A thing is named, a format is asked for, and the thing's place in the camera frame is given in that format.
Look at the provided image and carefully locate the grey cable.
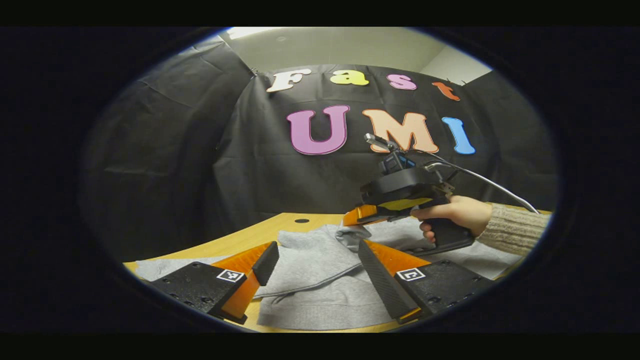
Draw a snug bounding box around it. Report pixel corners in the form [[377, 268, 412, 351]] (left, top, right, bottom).
[[424, 161, 541, 216]]

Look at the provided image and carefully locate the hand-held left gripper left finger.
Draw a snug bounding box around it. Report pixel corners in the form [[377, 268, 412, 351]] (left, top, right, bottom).
[[150, 241, 280, 325]]

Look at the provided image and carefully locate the black backdrop cloth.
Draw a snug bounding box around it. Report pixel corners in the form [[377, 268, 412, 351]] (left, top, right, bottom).
[[80, 37, 559, 261]]

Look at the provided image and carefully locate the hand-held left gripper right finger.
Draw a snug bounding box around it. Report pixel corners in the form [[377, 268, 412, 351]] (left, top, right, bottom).
[[358, 239, 496, 325]]

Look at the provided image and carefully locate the grey sweatshirt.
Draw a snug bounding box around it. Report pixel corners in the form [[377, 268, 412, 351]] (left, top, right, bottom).
[[135, 216, 523, 332]]

